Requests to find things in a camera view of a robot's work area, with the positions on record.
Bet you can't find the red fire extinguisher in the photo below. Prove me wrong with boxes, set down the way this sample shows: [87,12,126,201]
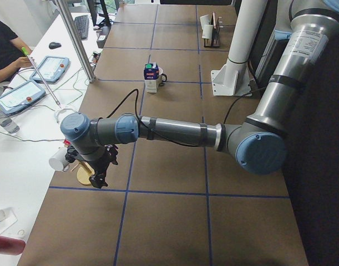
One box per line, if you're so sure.
[0,236,26,255]

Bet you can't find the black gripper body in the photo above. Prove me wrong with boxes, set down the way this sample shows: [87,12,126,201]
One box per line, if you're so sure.
[89,144,119,180]

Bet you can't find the white ribbed mug left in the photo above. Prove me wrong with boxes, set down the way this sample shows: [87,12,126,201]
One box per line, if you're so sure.
[200,14,210,28]

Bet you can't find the green handled metal rod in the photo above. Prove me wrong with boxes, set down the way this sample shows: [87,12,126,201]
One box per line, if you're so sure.
[21,47,62,109]

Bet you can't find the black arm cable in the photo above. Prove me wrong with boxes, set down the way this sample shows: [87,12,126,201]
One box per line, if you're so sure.
[107,88,270,147]

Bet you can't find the white HOME mug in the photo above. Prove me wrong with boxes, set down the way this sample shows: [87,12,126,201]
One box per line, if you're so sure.
[202,24,214,39]

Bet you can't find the white smiley face mug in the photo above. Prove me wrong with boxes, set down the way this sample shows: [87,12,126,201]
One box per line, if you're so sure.
[156,67,168,86]

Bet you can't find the blue white milk carton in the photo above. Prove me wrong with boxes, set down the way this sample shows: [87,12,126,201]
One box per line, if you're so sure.
[143,62,159,93]

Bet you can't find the teach pendant near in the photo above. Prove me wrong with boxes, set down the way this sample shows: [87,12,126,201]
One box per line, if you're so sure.
[0,80,45,115]

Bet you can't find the wooden mug tree stand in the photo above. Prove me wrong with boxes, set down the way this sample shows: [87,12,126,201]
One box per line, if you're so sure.
[70,160,95,186]

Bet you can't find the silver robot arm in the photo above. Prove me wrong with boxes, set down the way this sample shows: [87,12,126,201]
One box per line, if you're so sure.
[60,1,339,196]

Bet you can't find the black keyboard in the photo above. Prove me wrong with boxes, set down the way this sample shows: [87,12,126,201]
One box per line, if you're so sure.
[74,15,89,40]

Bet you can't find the black wire mug rack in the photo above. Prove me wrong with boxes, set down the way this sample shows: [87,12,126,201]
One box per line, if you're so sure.
[203,12,223,48]

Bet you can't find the aluminium frame post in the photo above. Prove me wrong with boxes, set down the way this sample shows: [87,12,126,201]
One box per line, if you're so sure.
[55,0,95,83]

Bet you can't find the white blue tube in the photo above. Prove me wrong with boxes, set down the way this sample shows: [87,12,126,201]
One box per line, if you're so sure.
[0,208,18,235]

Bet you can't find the seated person black shirt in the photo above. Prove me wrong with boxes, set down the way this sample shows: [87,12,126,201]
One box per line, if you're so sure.
[0,21,32,83]

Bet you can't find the black computer mouse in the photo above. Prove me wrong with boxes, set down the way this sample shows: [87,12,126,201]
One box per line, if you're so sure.
[48,42,62,49]

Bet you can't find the teach pendant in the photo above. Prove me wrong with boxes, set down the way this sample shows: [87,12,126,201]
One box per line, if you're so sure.
[0,80,45,115]
[38,56,70,84]

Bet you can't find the teach pendant far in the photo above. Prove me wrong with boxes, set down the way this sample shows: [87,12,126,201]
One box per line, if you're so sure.
[38,56,70,84]

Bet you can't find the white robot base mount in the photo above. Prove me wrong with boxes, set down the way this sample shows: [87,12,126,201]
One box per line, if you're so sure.
[211,0,267,96]

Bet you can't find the white mug on stand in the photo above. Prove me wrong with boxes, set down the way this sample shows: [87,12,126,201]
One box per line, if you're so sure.
[48,147,69,172]

